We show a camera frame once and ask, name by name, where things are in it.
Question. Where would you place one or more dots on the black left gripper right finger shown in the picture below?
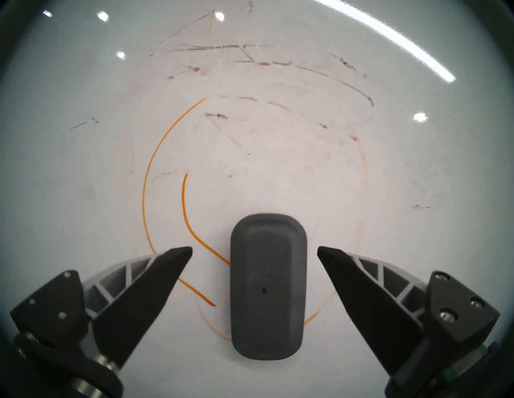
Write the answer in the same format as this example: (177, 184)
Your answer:
(381, 313)

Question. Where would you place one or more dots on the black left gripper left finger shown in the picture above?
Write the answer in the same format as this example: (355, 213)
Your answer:
(132, 297)

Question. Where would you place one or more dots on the dark grey whiteboard eraser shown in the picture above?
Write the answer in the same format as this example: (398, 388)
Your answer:
(268, 289)

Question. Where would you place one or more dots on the large white whiteboard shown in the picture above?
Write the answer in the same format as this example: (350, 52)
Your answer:
(281, 160)

